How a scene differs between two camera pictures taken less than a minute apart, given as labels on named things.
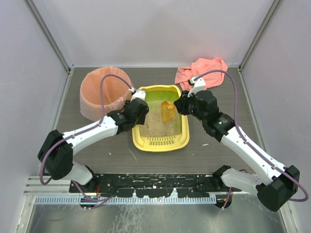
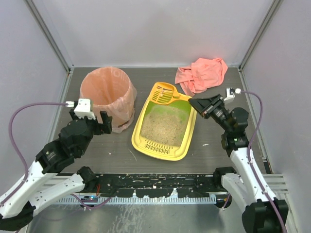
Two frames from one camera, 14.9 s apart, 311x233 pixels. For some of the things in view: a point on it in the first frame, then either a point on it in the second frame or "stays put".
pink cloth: x=197 y=68 stays put
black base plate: x=153 y=185 stays put
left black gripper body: x=142 y=112 -> x=96 y=127
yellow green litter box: x=161 y=93 -> x=164 y=131
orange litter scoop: x=167 y=110 -> x=164 y=92
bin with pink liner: x=116 y=92 stays put
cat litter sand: x=154 y=125 stays put
